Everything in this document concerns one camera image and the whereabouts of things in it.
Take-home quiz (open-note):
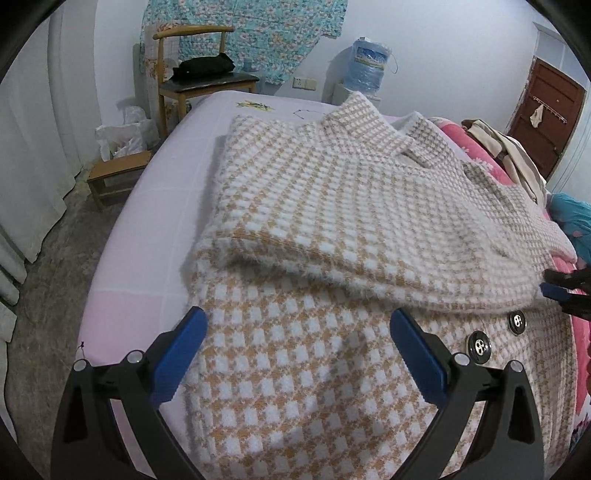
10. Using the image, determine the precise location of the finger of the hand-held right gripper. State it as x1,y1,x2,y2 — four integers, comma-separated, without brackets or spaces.
540,282,591,320
544,268,591,289

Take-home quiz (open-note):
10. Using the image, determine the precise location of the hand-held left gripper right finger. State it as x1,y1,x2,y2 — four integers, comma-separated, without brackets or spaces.
389,308,546,480

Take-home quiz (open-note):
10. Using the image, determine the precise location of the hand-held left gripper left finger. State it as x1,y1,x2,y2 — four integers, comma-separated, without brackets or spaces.
52,305,208,480

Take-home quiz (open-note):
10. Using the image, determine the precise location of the beige white checked coat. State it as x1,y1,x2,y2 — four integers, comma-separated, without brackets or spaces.
182,91,591,480

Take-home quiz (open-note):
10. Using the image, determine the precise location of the pile of beige clothes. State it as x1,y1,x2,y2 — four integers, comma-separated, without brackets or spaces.
462,119,550,204

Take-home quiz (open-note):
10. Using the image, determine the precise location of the pink floral blanket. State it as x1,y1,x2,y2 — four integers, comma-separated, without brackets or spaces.
429,116,591,457

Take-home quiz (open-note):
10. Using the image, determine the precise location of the door hook rack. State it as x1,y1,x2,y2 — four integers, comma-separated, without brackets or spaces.
531,96,568,123

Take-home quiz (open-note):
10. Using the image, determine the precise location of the brown door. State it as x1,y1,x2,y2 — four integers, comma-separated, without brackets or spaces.
507,56,587,181

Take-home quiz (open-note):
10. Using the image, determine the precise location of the small wooden stool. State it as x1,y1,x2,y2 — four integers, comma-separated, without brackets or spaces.
87,150,153,213

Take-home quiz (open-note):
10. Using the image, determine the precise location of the white plastic bag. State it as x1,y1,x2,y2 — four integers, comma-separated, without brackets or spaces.
95,105,160,162

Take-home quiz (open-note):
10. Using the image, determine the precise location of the white curtain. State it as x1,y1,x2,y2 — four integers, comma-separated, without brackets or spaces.
0,9,100,342

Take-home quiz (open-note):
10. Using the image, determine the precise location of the white water dispenser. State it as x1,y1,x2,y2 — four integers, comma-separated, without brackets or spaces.
331,83,382,109

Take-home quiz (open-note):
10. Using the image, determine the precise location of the black bag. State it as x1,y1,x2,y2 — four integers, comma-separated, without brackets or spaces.
172,53,236,84

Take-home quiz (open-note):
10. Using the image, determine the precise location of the blue water bottle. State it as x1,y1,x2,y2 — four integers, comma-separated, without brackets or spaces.
344,38,391,95

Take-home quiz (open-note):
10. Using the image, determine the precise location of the wooden chair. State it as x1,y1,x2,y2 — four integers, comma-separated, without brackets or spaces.
152,25,259,139

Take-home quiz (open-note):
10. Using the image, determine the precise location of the teal floral wall cloth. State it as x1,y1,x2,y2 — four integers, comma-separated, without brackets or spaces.
141,0,348,86

